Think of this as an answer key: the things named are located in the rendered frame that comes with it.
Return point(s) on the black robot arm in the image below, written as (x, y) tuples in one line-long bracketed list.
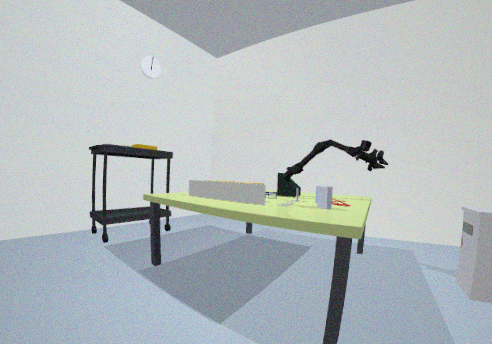
[(321, 146)]

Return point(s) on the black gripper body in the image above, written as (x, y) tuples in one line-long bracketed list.
[(373, 159)]

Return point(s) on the navy blue glasses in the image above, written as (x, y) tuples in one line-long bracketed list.
[(271, 195)]

